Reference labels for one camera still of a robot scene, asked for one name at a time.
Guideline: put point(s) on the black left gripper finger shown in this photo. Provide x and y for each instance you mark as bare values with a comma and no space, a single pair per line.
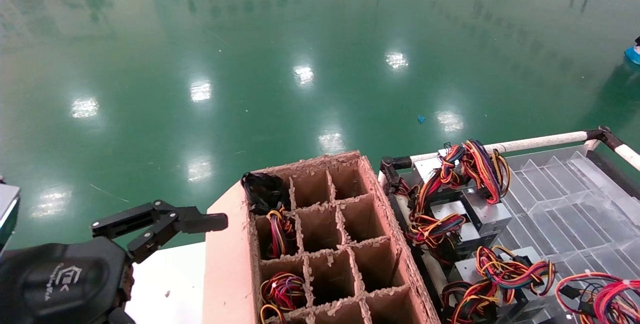
200,222

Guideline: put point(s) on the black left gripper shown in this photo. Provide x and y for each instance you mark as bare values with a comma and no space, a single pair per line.
60,284

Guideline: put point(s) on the brown cardboard divider box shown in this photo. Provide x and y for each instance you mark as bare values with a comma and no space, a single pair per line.
227,264

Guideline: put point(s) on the black pipe joint connector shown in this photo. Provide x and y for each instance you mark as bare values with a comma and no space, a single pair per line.
606,135
392,171

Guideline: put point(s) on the clear plastic divider tray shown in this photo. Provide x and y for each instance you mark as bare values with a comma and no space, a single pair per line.
575,214

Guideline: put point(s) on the bright blue object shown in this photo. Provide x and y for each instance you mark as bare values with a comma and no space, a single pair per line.
634,54

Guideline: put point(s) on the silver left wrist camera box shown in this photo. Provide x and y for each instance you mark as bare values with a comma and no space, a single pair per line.
7,214

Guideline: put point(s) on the white pipe frame rail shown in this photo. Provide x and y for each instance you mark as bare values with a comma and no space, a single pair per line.
631,156
540,140
437,276

